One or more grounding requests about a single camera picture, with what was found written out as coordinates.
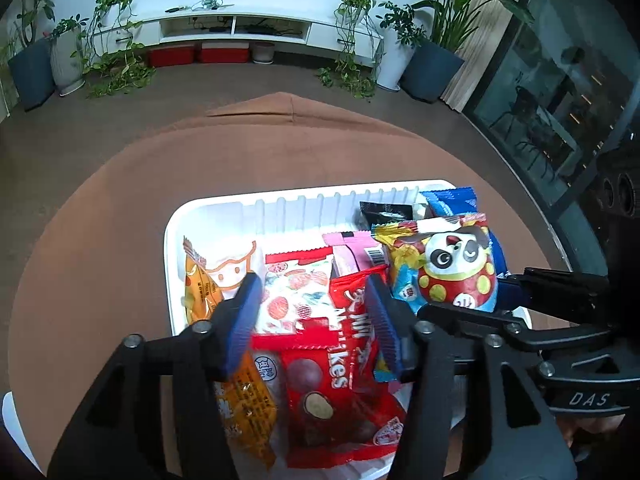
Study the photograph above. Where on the colourful panda snack bag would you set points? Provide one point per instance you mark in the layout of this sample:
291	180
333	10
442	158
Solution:
450	270

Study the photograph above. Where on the glass sliding door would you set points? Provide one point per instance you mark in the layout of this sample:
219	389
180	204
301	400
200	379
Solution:
540	100

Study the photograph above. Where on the red chocolate ball bag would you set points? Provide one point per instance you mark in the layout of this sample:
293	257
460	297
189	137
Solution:
340	425

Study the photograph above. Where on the orange and white snack packet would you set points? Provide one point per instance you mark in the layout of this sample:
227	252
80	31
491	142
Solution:
250	400

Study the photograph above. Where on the white and red candy packet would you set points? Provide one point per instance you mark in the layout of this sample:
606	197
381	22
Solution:
290	300

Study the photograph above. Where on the tall tree in dark pot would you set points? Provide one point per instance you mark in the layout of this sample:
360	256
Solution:
32	75

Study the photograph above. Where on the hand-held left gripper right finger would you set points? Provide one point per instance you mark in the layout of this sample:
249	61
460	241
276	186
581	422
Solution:
382	330

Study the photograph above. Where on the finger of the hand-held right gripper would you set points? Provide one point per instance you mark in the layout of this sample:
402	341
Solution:
510	292
565	340

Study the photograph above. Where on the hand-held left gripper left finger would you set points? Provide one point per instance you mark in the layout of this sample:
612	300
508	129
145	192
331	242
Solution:
242	320

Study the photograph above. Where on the blue snack packet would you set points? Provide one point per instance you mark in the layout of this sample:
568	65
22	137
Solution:
450	202

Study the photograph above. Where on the small plant in white pot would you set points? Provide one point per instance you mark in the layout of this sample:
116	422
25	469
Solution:
395	65
67	67

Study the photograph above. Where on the small empty white pot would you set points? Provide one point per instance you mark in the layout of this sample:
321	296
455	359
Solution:
263	53

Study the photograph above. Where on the white television cabinet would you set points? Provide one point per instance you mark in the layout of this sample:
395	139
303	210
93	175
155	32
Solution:
330	35

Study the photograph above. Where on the pink snack packet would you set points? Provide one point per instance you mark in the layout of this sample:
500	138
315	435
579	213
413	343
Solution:
345	255

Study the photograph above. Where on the broad-leaf plant in dark pot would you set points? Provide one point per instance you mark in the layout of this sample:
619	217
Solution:
432	70

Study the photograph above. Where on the trailing pothos plant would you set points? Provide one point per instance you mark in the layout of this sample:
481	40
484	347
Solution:
350	70
120	67

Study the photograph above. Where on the white plastic tray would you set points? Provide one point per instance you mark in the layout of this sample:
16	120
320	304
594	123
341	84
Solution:
300	210

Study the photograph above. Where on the red storage box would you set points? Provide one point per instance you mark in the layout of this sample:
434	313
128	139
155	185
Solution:
225	53
172	56

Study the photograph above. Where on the black snack bag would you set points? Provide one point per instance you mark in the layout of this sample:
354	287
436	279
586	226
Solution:
385	210

